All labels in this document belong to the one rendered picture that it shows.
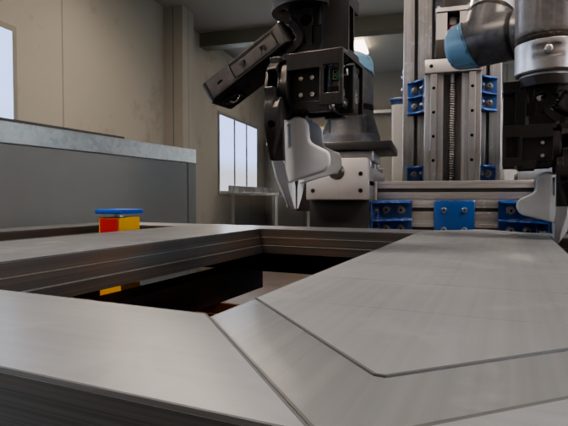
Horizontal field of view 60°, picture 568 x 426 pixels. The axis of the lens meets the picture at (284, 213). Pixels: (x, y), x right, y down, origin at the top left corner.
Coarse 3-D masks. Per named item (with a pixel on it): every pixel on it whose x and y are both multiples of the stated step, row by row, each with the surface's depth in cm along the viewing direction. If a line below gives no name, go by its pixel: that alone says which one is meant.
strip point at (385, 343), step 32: (320, 320) 22; (352, 320) 22; (384, 320) 22; (416, 320) 22; (448, 320) 22; (480, 320) 22; (512, 320) 22; (352, 352) 17; (384, 352) 17; (416, 352) 17; (448, 352) 17; (480, 352) 17; (512, 352) 17; (544, 352) 18
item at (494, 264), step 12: (372, 252) 49; (396, 264) 40; (408, 264) 40; (420, 264) 40; (432, 264) 40; (444, 264) 40; (456, 264) 40; (468, 264) 40; (480, 264) 40; (492, 264) 40; (504, 264) 40; (516, 264) 40; (528, 264) 40; (540, 264) 40; (552, 264) 40; (564, 264) 40
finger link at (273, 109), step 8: (264, 88) 48; (272, 88) 47; (272, 96) 48; (272, 104) 47; (280, 104) 48; (264, 112) 48; (272, 112) 47; (280, 112) 48; (264, 120) 48; (272, 120) 47; (280, 120) 48; (272, 128) 48; (280, 128) 48; (272, 136) 48; (280, 136) 48; (272, 144) 48; (280, 144) 48; (272, 152) 49; (280, 152) 49; (272, 160) 49; (280, 160) 49
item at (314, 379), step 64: (64, 256) 48; (128, 256) 56; (192, 256) 66; (256, 320) 22; (0, 384) 16; (64, 384) 15; (320, 384) 15; (384, 384) 15; (448, 384) 15; (512, 384) 15
